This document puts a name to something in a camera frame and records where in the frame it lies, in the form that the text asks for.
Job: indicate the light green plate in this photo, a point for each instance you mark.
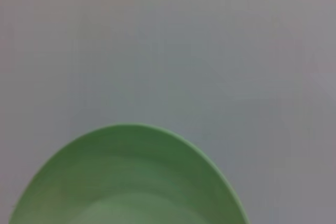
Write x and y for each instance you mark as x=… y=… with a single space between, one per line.
x=131 y=176

